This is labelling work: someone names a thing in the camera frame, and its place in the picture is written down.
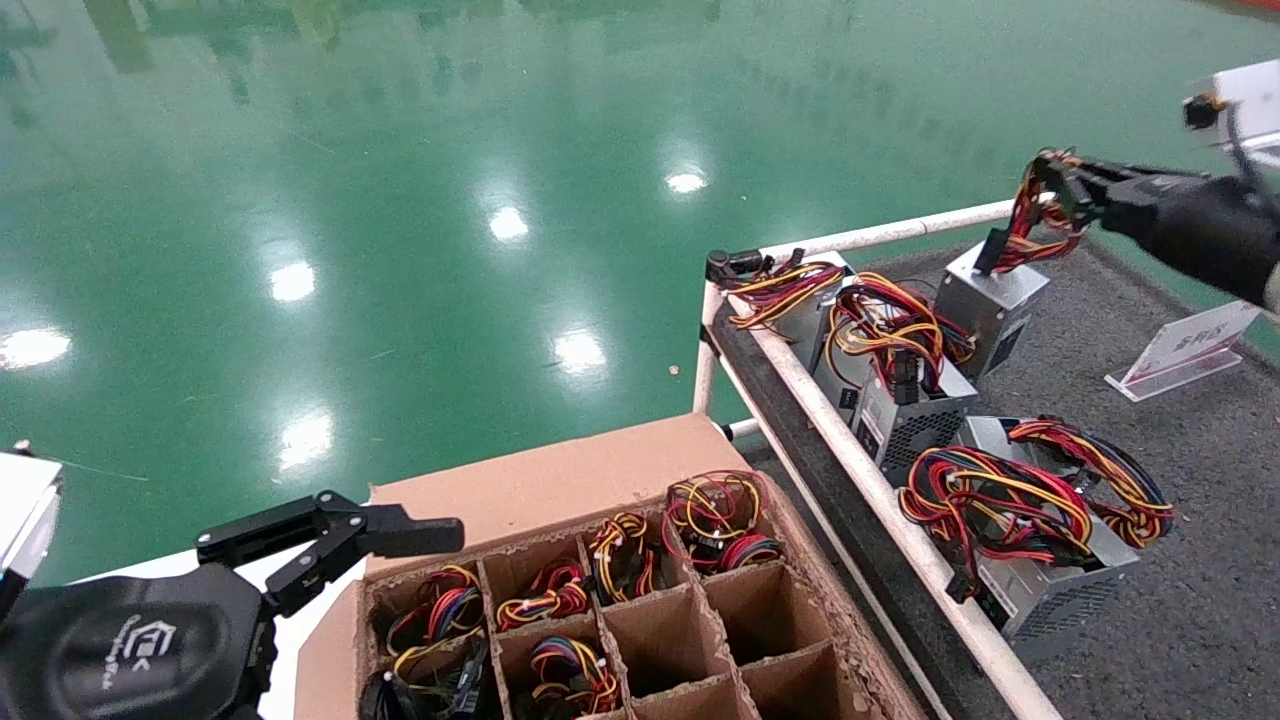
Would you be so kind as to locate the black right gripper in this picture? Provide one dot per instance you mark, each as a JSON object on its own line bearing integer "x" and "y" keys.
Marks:
{"x": 1200, "y": 225}

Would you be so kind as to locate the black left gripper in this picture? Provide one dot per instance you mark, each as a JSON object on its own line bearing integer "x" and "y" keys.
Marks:
{"x": 130, "y": 650}

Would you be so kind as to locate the brown cardboard box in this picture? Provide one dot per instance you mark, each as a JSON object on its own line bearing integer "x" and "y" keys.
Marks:
{"x": 560, "y": 480}

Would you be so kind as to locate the clear acrylic sign holder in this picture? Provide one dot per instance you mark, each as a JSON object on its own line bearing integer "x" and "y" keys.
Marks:
{"x": 1185, "y": 350}

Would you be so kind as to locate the red object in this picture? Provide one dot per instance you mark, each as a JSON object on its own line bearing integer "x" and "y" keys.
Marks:
{"x": 1258, "y": 3}

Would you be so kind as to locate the cardboard divider grid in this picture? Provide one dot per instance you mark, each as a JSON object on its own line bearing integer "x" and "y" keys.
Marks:
{"x": 715, "y": 640}

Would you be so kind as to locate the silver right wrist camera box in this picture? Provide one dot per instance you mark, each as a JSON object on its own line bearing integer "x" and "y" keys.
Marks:
{"x": 1250, "y": 95}

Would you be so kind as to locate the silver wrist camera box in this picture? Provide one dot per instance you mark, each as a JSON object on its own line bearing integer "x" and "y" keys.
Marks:
{"x": 25, "y": 500}
{"x": 1250, "y": 95}

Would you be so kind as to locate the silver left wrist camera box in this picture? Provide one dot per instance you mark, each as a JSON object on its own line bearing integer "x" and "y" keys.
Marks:
{"x": 25, "y": 500}

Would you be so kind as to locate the white pipe table frame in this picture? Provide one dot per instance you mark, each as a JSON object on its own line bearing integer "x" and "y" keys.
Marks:
{"x": 810, "y": 395}

